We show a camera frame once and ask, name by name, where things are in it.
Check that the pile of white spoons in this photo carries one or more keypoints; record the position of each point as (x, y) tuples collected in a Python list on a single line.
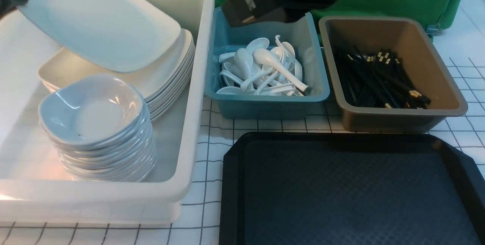
[(258, 69)]

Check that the black plastic serving tray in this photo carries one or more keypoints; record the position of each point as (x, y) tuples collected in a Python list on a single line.
[(350, 189)]

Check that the pile of black chopsticks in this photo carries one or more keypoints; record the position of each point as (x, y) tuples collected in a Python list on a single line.
[(376, 80)]

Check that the brown plastic bin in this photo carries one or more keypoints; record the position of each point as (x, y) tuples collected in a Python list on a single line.
[(421, 61)]

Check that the large white square plate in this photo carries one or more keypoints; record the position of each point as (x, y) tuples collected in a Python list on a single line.
[(119, 35)]

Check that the large white plastic tub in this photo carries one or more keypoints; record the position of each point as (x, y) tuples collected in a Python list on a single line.
[(35, 187)]

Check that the stack of white square plates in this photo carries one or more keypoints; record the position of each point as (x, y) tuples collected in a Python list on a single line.
[(160, 83)]

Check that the binder clip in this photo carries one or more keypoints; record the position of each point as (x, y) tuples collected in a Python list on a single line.
[(434, 30)]

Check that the teal plastic bin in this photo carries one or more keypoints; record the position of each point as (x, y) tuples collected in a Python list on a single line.
[(302, 35)]

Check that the stack of white sauce bowls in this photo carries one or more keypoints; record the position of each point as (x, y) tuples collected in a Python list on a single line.
[(101, 130)]

